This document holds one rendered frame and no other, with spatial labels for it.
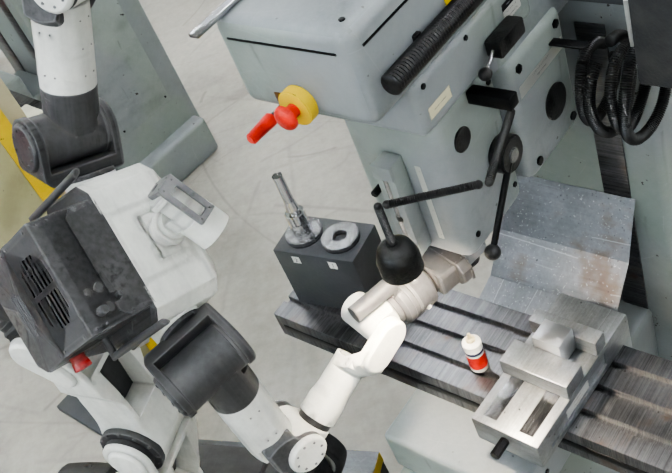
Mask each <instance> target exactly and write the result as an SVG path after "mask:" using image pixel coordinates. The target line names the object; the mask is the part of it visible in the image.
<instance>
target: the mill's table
mask: <svg viewBox="0 0 672 473"><path fill-rule="evenodd" d="M437 293H438V301H436V302H435V303H434V304H433V305H432V308H431V309H430V310H428V309H427V310H426V311H425V312H424V313H422V314H421V315H420V316H419V317H418V318H416V319H415V320H414V321H413V322H412V323H408V322H403V323H404V324H405V326H406V334H405V338H404V340H403V342H402V343H401V345H400V347H399V348H398V350H397V351H396V353H395V355H394V356H393V358H392V359H391V361H390V363H389V364H388V366H387V367H386V368H385V369H384V370H383V372H382V373H381V374H383V375H386V376H388V377H390V378H393V379H395V380H398V381H400V382H402V383H405V384H407V385H410V386H412V387H415V388H417V389H419V390H422V391H424V392H427V393H429V394H431V395H434V396H436V397H439V398H441V399H443V400H446V401H448V402H451V403H453V404H456V405H458V406H460V407H463V408H465V409H468V410H470V411H472V412H476V410H477V409H478V408H479V406H480V405H481V403H482V402H483V401H484V399H485V398H486V396H487V395H488V394H489V392H490V391H491V389H492V388H493V387H494V385H495V384H496V382H497V381H498V380H499V378H500V377H501V375H502V374H503V373H504V372H503V370H502V367H501V364H500V361H499V360H500V359H501V357H502V356H503V354H504V353H505V352H506V350H507V349H508V348H509V346H510V345H511V343H512V342H513V341H514V340H515V339H516V340H518V341H521V342H523V343H525V342H526V340H527V339H528V338H529V336H530V335H531V333H532V331H531V327H530V324H529V318H530V317H531V316H532V315H529V314H526V313H522V312H519V311H516V310H513V309H510V308H507V307H504V306H501V305H498V304H495V303H492V302H489V301H486V300H482V299H479V298H476V297H473V296H470V295H467V294H464V293H461V292H458V291H455V290H450V291H449V292H448V293H447V294H445V295H443V294H442V293H440V292H437ZM288 297H289V299H290V301H289V302H286V301H284V302H283V303H282V304H281V305H280V306H279V308H278V309H277V310H276V311H275V312H274V315H275V317H276V319H277V321H278V323H279V324H280V326H281V328H282V330H283V331H284V333H285V334H287V335H289V336H292V337H294V338H296V339H299V340H301V341H304V342H306V343H308V344H311V345H313V346H316V347H318V348H320V349H323V350H325V351H328V352H330V353H333V354H335V352H336V351H337V349H342V350H344V351H347V352H349V353H350V354H355V353H358V352H361V351H362V349H363V347H364V346H365V344H366V343H367V341H368V340H367V339H366V338H365V337H364V336H362V335H361V334H360V333H359V332H357V331H356V330H355V329H354V328H353V327H351V326H350V325H349V324H348V323H346V322H345V321H344V320H343V319H342V317H341V309H338V308H333V307H327V306H322V305H317V304H311V303H306V302H300V301H299V299H298V297H297V295H296V293H295V291H294V290H293V291H292V292H291V293H290V295H289V296H288ZM467 333H470V334H475V335H477V336H479V337H480V339H481V342H482V345H483V348H484V350H485V353H486V356H487V359H488V362H489V366H488V368H487V370H486V371H484V372H482V373H475V372H473V371H472V370H471V368H470V366H469V363H468V360H467V358H466V355H465V352H464V349H463V347H462V340H463V338H464V337H466V336H467ZM558 447H559V448H562V449H564V450H567V451H569V452H571V453H574V454H576V455H579V456H581V457H583V458H586V459H588V460H591V461H593V462H595V463H598V464H600V465H603V466H605V467H608V468H610V469H612V470H615V471H617V472H620V473H672V361H670V360H667V359H664V358H661V357H658V356H655V355H652V354H649V353H646V352H643V351H639V350H636V349H633V348H630V347H627V346H624V345H623V347H622V348H621V350H620V351H619V353H618V354H617V356H616V357H615V359H614V360H613V362H612V363H611V365H610V367H609V368H608V370H607V371H606V373H605V374H604V376H603V377H602V379H601V380H600V382H599V383H598V385H597V387H596V388H595V390H594V391H593V393H592V394H591V396H590V397H589V399H588V400H587V402H586V403H585V405H584V407H583V408H582V410H581V411H580V413H579V414H578V416H577V417H576V419H575V420H574V422H573V423H572V425H571V427H570V428H569V430H568V431H567V433H566V434H565V436H564V437H563V439H562V440H561V442H560V444H559V445H558Z"/></svg>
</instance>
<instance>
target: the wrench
mask: <svg viewBox="0 0 672 473"><path fill-rule="evenodd" d="M239 1H241V0H225V1H224V2H223V3H222V4H221V5H220V6H218V7H217V8H216V9H215V10H214V11H213V12H212V13H211V14H210V15H209V16H207V17H206V18H205V19H204V20H203V21H202V22H201V23H200V24H199V25H197V26H196V27H195V28H194V29H193V30H192V31H191V32H190V33H189V34H188V35H189V37H190V38H196V39H199V38H200V37H201V36H202V35H203V34H205V33H206V32H207V31H208V30H209V29H210V28H211V27H212V26H213V25H214V24H215V23H217V22H218V21H219V20H220V19H221V18H222V17H223V16H224V15H225V14H226V13H227V12H229V11H230V10H231V9H232V8H233V7H234V6H235V5H236V4H237V3H238V2H239Z"/></svg>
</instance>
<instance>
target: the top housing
mask: <svg viewBox="0 0 672 473"><path fill-rule="evenodd" d="M450 1H451V0H241V1H239V2H238V3H237V4H236V5H235V6H234V7H233V8H232V9H231V10H230V11H229V12H227V13H226V14H225V15H224V16H223V17H222V18H221V19H220V20H219V21H218V22H217V27H218V29H219V32H220V34H221V36H222V38H223V40H224V42H225V44H226V46H227V49H228V51H229V53H230V55H231V57H232V59H233V61H234V63H235V65H236V68H237V70H238V72H239V74H240V76H241V78H242V80H243V82H244V85H245V87H246V89H247V91H248V93H249V94H250V95H251V97H253V98H254V99H257V100H261V101H266V102H271V103H276V104H279V101H277V99H276V96H275V94H274V92H279V93H281V92H282V91H283V90H284V89H285V88H286V87H287V86H289V85H296V86H299V87H301V88H303V89H305V90H306V91H307V92H309V93H310V94H311V95H312V97H313V98H314V99H315V101H316V103H317V105H318V110H319V113H324V114H329V115H334V116H339V117H343V118H348V119H353V120H358V121H363V122H368V123H374V122H377V121H379V120H381V119H382V118H383V117H384V116H385V114H386V113H387V112H388V111H389V110H390V109H391V108H392V106H393V105H394V104H395V103H396V102H397V101H398V100H399V99H400V97H401V96H402V95H403V94H404V93H405V92H406V91H407V90H408V88H409V87H410V86H411V85H412V84H413V83H414V82H415V80H416V79H417V78H418V77H419V76H420V75H421V74H422V73H423V71H424V70H425V69H426V68H427V67H428V66H429V65H430V64H431V62H432V61H433V60H434V59H435V58H436V57H437V56H438V54H439V53H440V52H441V51H442V50H443V49H444V48H445V47H446V45H447V44H448V43H449V42H450V41H451V40H452V39H453V38H454V36H455V35H456V34H457V33H458V32H459V31H460V30H461V28H462V27H463V26H464V25H465V24H466V23H467V22H468V21H469V19H470V18H471V17H472V16H473V15H474V14H475V13H476V12H477V10H478V9H479V8H480V7H481V6H482V5H483V4H484V2H485V1H486V0H483V2H482V3H481V4H480V5H479V6H478V7H477V8H476V10H475V11H474V12H473V13H472V14H471V15H470V17H468V19H466V21H465V22H464V23H463V24H462V25H461V27H460V28H459V29H458V30H457V31H456V32H455V33H454V34H453V36H452V37H451V38H450V39H449V40H448V41H447V42H446V44H444V46H443V47H442V48H441V49H440V50H439V51H438V52H437V54H435V56H434V57H433V58H432V59H431V60H430V62H428V64H427V65H426V66H425V67H424V68H423V70H421V72H420V73H419V74H418V75H417V76H416V77H415V78H414V80H413V81H412V82H411V83H410V84H409V85H408V86H407V87H406V89H404V91H403V92H402V93H401V94H400V95H392V94H390V93H388V92H387V91H386V90H385V89H384V88H383V87H382V84H381V77H382V75H384V73H386V71H387V70H389V68H390V67H391V66H392V65H393V64H394V62H396V60H397V59H398V58H399V57H400V56H401V55H402V54H403V53H404V51H406V49H408V47H409V46H410V45H411V44H412V43H413V39H412V35H413V34H414V33H415V32H416V31H421V33H422V32H423V31H424V30H425V28H427V26H429V24H430V23H431V22H432V21H433V20H434V19H435V18H436V16H438V14H439V13H440V12H441V11H442V10H443V9H444V8H445V6H447V4H449V2H450Z"/></svg>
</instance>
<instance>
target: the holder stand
mask: <svg viewBox="0 0 672 473"><path fill-rule="evenodd" d="M308 218H309V220H310V222H311V224H312V227H313V230H312V232H311V233H310V234H309V235H308V236H306V237H303V238H297V237H295V236H294V234H293V232H292V230H291V228H290V226H288V228H287V230H286V231H285V233H284V234H283V236H282V237H281V239H280V240H279V242H278V243H277V245H276V246H275V248H274V249H273V251H274V253H275V255H276V257H277V259H278V261H279V263H280V265H281V267H282V268H283V270H284V272H285V274H286V276H287V278H288V280H289V282H290V284H291V286H292V288H293V290H294V291H295V293H296V295H297V297H298V299H299V301H300V302H306V303H311V304H317V305H322V306H327V307H333V308H338V309H342V306H343V304H344V302H345V301H346V299H347V298H348V297H349V296H351V295H352V294H354V293H356V292H363V293H366V292H368V291H369V290H370V289H371V288H372V287H374V286H375V285H376V284H377V283H378V282H380V281H381V280H382V277H381V274H380V272H379V270H378V267H377V265H376V250H377V247H378V245H379V243H380V242H381V238H380V236H379V234H378V231H377V229H376V226H375V225H374V224H367V223H359V222H351V221H343V220H335V219H327V218H319V217H311V216H308Z"/></svg>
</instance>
